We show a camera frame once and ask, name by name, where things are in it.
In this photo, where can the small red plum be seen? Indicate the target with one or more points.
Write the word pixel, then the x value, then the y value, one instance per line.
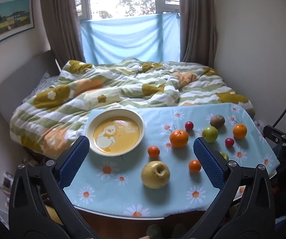
pixel 229 142
pixel 189 125

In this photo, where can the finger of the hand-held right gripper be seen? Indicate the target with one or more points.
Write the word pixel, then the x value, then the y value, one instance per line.
pixel 276 135

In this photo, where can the small mandarin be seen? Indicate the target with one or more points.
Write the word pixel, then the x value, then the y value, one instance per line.
pixel 153 151
pixel 194 166

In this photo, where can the brown kiwi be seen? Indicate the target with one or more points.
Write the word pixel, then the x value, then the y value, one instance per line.
pixel 217 121

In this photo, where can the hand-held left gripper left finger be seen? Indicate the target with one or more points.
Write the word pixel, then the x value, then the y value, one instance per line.
pixel 74 159

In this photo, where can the large yellow apple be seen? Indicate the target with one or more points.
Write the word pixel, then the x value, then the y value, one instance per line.
pixel 155 175

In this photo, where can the grey patterned bed sheet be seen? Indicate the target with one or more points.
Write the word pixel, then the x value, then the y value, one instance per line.
pixel 45 83

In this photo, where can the dark green shoe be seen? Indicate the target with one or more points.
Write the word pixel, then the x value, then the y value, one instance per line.
pixel 179 231
pixel 155 231

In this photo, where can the light blue window cloth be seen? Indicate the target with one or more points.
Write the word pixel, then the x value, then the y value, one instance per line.
pixel 128 37

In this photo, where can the framed wall picture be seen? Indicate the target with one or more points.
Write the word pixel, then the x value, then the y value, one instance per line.
pixel 9 20

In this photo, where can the large orange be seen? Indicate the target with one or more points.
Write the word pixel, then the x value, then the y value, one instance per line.
pixel 179 138

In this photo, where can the green striped floral blanket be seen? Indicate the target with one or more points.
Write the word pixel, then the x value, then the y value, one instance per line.
pixel 138 89

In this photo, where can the blue daisy print tablecloth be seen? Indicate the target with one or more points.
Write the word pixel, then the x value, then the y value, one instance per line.
pixel 113 196

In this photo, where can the yellow box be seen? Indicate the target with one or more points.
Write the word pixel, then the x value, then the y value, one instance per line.
pixel 53 214

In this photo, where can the grey bed headboard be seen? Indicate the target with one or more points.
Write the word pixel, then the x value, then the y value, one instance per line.
pixel 20 84

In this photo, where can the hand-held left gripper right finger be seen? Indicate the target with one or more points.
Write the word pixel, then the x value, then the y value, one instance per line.
pixel 209 160

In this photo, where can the green apple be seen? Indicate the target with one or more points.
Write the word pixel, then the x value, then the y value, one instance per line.
pixel 210 134
pixel 224 156

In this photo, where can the cream duck print bowl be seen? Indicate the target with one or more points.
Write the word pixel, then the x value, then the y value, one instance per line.
pixel 118 135

